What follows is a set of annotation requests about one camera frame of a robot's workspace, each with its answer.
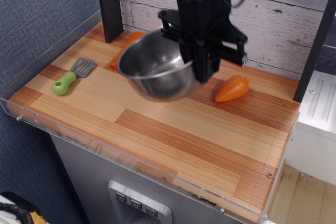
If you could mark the green handled grey spatula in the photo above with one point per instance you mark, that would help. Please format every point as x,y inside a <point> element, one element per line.
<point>80,69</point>

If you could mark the white toy sink counter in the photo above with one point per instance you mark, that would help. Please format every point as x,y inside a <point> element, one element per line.
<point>311,148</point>

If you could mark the clear acrylic table guard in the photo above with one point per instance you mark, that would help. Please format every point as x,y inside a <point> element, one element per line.
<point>225,148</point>

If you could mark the black left frame post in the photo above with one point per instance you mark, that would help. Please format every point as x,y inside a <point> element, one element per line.
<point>111,19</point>

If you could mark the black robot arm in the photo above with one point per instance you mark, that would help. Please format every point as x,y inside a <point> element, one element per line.
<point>205,34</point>

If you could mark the orange folded cloth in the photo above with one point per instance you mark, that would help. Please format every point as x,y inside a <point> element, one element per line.
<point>113,63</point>

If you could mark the stainless steel pot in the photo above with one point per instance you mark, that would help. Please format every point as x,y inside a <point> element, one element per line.
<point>154,67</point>

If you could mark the grey toy fridge cabinet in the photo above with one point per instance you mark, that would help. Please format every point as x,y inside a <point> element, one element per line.
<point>90,166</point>

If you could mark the black right frame post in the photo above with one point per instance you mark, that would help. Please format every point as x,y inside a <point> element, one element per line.
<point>316,48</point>

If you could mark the orange plastic carrot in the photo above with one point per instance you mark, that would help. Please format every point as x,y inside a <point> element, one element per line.
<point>234,88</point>

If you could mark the black frame post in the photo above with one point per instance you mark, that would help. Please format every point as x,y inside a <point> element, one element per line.
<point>316,48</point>
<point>111,19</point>

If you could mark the silver dispenser button panel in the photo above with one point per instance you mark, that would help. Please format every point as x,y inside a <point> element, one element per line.
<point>131,206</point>

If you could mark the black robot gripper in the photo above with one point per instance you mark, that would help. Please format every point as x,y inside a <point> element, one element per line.
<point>203,28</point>

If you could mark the yellow object bottom left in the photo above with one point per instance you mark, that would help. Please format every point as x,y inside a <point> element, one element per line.
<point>37,219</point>

